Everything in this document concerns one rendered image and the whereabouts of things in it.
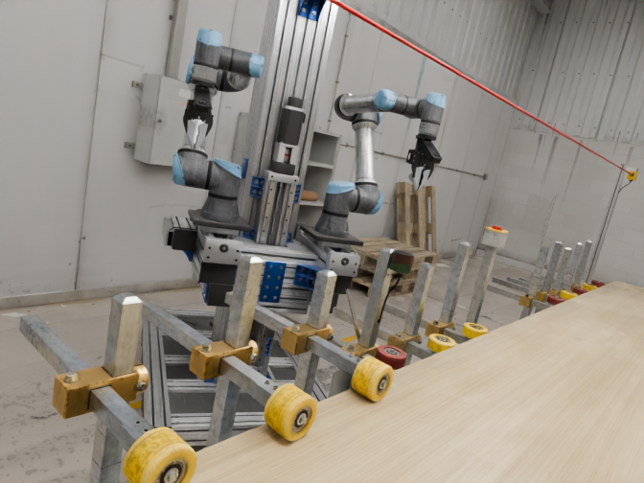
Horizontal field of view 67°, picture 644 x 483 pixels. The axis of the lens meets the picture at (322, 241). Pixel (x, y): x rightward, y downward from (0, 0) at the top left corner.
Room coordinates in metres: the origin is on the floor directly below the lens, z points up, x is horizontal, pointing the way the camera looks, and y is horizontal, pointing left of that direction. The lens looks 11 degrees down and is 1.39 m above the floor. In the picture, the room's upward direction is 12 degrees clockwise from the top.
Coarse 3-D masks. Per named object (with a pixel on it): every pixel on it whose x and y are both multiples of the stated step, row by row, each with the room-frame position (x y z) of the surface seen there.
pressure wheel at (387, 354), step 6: (378, 348) 1.22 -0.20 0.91; (384, 348) 1.23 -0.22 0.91; (390, 348) 1.24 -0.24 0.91; (396, 348) 1.25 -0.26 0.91; (378, 354) 1.20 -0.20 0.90; (384, 354) 1.19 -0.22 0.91; (390, 354) 1.20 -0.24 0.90; (396, 354) 1.21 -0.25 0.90; (402, 354) 1.21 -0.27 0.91; (384, 360) 1.18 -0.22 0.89; (390, 360) 1.18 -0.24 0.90; (396, 360) 1.18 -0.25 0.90; (402, 360) 1.19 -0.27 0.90; (396, 366) 1.18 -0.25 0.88; (402, 366) 1.20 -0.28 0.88
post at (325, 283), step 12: (324, 276) 1.10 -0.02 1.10; (336, 276) 1.12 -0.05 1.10; (324, 288) 1.10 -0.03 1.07; (312, 300) 1.12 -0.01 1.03; (324, 300) 1.10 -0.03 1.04; (312, 312) 1.11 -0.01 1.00; (324, 312) 1.11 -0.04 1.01; (312, 324) 1.11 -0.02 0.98; (324, 324) 1.12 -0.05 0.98; (300, 360) 1.12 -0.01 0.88; (312, 360) 1.11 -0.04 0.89; (300, 372) 1.11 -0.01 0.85; (312, 372) 1.11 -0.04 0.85; (300, 384) 1.11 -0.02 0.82; (312, 384) 1.12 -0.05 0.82
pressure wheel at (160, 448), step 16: (160, 432) 0.58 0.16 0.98; (144, 448) 0.56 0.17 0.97; (160, 448) 0.55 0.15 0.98; (176, 448) 0.56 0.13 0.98; (192, 448) 0.58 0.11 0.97; (128, 464) 0.55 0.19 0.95; (144, 464) 0.54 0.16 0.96; (160, 464) 0.54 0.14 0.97; (176, 464) 0.56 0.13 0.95; (192, 464) 0.58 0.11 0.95; (128, 480) 0.55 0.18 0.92; (144, 480) 0.53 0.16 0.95; (160, 480) 0.55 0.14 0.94; (176, 480) 0.56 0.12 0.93
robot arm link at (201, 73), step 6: (198, 66) 1.53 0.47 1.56; (204, 66) 1.53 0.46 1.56; (198, 72) 1.53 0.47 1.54; (204, 72) 1.53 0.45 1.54; (210, 72) 1.53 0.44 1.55; (216, 72) 1.56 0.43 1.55; (198, 78) 1.53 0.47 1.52; (204, 78) 1.53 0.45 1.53; (210, 78) 1.54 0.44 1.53; (216, 78) 1.56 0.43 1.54
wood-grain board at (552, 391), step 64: (576, 320) 2.00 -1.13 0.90; (640, 320) 2.26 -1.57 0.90; (448, 384) 1.10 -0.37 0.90; (512, 384) 1.18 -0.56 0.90; (576, 384) 1.27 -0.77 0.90; (640, 384) 1.37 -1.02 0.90; (256, 448) 0.70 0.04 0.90; (320, 448) 0.74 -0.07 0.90; (384, 448) 0.78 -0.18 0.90; (448, 448) 0.82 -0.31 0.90; (512, 448) 0.86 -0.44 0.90; (576, 448) 0.92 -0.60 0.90; (640, 448) 0.97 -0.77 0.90
